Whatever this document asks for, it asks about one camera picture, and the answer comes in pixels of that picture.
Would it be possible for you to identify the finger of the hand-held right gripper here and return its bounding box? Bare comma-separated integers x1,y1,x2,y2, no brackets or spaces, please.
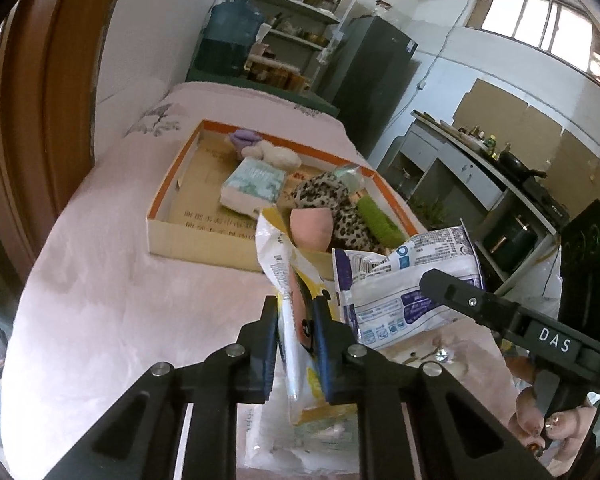
419,268,531,341

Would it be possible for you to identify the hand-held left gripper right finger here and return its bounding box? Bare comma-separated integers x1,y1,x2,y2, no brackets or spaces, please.
311,296,556,480

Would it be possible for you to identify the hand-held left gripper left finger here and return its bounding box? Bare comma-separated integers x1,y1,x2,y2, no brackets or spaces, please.
45,295,281,480

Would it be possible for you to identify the yellow white plastic packet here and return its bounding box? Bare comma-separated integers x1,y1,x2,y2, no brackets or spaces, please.
255,207,361,428

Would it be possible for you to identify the purple white plastic packet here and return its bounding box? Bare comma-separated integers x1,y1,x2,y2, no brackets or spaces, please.
331,220,486,351

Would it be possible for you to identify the green fuzzy ring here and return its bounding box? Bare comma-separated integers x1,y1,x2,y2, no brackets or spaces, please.
355,195,413,251

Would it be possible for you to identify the pink sponge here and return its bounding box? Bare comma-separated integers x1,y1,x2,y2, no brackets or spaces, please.
290,207,333,251

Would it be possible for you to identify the orange-rimmed cardboard box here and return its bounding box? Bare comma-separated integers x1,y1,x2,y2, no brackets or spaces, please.
145,119,431,281

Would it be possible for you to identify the white plush toy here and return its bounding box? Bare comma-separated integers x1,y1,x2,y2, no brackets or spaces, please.
240,141,303,170

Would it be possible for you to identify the purple scrunchie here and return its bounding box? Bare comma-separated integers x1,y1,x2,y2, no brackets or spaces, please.
228,129,262,153

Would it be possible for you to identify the person's right hand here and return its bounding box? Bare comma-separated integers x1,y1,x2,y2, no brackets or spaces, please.
505,350,600,468

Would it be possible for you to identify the black gas stove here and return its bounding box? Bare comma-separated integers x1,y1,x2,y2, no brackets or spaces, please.
522,175,573,226

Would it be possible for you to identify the potted green plant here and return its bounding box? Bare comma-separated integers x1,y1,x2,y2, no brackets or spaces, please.
410,195,453,231

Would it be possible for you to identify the kitchen counter cabinet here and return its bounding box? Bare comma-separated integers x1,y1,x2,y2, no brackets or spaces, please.
380,110,571,296

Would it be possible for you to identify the leopard print cloth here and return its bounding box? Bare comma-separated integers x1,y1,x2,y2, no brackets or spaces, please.
285,170,388,256

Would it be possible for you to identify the black wok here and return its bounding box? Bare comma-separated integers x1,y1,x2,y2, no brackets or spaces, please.
497,152,548,181

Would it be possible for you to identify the row of small bottles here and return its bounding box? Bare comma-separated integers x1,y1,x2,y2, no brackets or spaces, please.
460,125,511,156

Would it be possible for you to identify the blue white tissue pack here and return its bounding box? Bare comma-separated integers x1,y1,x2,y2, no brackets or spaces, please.
220,157,288,213

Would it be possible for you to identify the dark refrigerator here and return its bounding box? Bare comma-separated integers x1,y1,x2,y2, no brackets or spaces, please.
320,15,418,146

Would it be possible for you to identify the barred window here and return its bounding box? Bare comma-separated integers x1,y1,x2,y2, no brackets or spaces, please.
480,0,600,96

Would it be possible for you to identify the row of amber jars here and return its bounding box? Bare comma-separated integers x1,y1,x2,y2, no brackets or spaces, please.
245,55,311,93

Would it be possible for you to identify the blue water jug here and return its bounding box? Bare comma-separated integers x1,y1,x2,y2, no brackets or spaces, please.
200,0,266,78

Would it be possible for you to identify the green shelf rack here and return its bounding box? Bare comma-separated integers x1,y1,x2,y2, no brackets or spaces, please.
187,0,358,111

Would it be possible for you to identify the cardboard wall sheet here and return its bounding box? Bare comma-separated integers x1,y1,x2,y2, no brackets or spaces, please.
452,77,600,201

